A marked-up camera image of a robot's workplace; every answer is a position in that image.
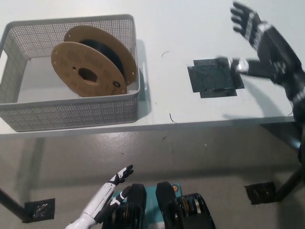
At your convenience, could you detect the black and white right hand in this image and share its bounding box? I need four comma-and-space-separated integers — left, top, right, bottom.
215, 1, 305, 105

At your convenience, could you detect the white and black left hand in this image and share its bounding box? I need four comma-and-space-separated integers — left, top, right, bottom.
82, 164, 134, 219

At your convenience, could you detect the brown cardboard filament spool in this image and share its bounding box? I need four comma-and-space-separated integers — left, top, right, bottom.
51, 25, 138, 98

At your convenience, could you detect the black ribbed left torso block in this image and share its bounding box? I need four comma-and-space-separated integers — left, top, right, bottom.
102, 183, 147, 229

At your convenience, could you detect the black ribbed torso block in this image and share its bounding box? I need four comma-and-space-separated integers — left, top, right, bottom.
102, 183, 147, 229
156, 182, 216, 229

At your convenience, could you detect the black floor tape patch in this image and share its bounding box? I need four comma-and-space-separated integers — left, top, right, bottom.
22, 198, 56, 224
244, 181, 278, 205

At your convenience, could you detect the black ribbed right torso block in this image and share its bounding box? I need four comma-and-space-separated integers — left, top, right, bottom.
156, 182, 216, 229

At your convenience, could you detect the black tape patch on table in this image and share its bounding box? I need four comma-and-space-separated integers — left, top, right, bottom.
187, 58, 245, 98

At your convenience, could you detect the black table leg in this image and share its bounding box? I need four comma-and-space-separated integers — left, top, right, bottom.
0, 188, 27, 217
276, 164, 305, 203

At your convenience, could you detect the grey perforated plastic basket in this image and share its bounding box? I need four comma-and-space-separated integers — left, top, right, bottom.
0, 14, 151, 133

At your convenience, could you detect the black table frame bar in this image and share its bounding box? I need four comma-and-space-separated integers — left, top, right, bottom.
259, 123, 305, 165

